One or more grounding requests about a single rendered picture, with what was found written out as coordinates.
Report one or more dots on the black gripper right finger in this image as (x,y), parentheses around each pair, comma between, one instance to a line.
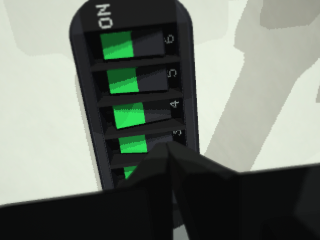
(218,203)

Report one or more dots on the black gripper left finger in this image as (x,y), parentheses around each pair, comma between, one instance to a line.
(140,208)

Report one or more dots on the dark grey rounded unit with white label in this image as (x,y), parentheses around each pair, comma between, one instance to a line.
(136,69)

